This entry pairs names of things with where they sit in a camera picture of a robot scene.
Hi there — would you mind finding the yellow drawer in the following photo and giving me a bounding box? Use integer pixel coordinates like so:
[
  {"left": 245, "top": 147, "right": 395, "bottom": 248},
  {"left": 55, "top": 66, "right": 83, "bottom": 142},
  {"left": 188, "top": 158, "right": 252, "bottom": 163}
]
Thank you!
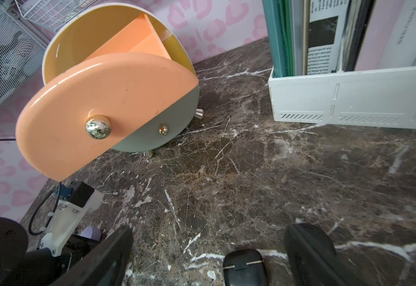
[{"left": 163, "top": 35, "right": 196, "bottom": 75}]

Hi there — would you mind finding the white round drawer cabinet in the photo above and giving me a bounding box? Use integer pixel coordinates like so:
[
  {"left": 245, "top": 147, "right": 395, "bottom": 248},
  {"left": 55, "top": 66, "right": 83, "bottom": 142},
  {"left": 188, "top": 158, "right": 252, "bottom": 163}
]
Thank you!
[{"left": 42, "top": 2, "right": 199, "bottom": 143}]

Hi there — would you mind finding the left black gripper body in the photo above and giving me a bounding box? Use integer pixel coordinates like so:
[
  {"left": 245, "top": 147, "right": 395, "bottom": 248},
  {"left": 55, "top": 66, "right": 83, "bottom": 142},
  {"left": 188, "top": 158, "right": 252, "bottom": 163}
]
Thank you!
[{"left": 0, "top": 235, "right": 100, "bottom": 286}]

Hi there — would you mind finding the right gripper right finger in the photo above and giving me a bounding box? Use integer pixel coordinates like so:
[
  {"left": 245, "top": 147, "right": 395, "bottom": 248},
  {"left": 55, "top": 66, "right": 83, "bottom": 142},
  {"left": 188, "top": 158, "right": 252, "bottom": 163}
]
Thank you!
[{"left": 284, "top": 223, "right": 366, "bottom": 286}]

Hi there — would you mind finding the orange top drawer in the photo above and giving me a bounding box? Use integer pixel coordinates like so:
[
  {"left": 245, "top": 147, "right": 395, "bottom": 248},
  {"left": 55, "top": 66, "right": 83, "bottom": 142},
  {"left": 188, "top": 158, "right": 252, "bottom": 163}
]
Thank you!
[{"left": 15, "top": 13, "right": 200, "bottom": 182}]

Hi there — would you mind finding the white file organizer box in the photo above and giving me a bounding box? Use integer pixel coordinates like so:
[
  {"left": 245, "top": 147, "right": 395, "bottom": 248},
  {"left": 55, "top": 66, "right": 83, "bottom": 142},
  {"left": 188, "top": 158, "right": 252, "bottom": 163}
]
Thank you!
[{"left": 268, "top": 66, "right": 416, "bottom": 129}]

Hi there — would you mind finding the black earphone case upper left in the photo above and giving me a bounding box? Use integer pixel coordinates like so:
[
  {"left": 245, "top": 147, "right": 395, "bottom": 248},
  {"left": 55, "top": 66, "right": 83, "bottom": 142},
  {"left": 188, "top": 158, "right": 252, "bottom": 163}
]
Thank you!
[{"left": 222, "top": 249, "right": 269, "bottom": 286}]

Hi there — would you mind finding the white pink book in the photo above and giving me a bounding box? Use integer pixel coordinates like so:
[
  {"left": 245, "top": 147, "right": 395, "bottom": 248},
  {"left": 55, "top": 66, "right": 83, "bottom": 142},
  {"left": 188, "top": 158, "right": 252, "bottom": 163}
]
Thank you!
[{"left": 354, "top": 0, "right": 416, "bottom": 71}]

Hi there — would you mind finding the white wire wall shelf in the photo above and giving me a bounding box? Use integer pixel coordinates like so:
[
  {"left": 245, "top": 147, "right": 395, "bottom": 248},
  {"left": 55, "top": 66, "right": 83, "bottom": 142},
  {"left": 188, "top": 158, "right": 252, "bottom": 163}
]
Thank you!
[{"left": 15, "top": 0, "right": 96, "bottom": 32}]

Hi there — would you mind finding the grey bottom drawer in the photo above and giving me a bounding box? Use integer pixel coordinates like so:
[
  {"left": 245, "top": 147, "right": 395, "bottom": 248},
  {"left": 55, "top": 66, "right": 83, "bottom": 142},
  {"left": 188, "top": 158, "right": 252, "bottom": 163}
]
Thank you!
[{"left": 112, "top": 87, "right": 199, "bottom": 153}]

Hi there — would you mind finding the purple earphone case upper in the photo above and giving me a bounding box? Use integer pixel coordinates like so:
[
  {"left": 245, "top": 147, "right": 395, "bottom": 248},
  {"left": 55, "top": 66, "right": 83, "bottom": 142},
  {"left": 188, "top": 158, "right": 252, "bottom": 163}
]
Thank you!
[{"left": 80, "top": 226, "right": 101, "bottom": 241}]

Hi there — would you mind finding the black binder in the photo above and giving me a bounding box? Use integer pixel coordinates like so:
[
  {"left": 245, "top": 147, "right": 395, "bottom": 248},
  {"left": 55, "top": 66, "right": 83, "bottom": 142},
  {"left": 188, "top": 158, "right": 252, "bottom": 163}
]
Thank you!
[{"left": 338, "top": 0, "right": 375, "bottom": 72}]

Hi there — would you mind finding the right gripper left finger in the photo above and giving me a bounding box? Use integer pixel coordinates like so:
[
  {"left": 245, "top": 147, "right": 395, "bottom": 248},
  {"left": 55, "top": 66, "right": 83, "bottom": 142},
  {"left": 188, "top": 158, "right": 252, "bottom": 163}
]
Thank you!
[{"left": 52, "top": 225, "right": 133, "bottom": 286}]

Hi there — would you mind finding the teal green folder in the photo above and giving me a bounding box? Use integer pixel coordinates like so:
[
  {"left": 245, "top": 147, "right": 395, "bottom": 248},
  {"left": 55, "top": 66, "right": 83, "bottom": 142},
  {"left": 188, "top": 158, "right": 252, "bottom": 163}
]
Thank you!
[{"left": 262, "top": 0, "right": 295, "bottom": 77}]

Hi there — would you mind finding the white mesh wall basket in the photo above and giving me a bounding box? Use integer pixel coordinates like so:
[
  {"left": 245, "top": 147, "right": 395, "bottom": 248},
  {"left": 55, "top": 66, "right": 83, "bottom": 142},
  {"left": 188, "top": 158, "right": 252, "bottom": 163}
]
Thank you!
[{"left": 0, "top": 4, "right": 45, "bottom": 106}]

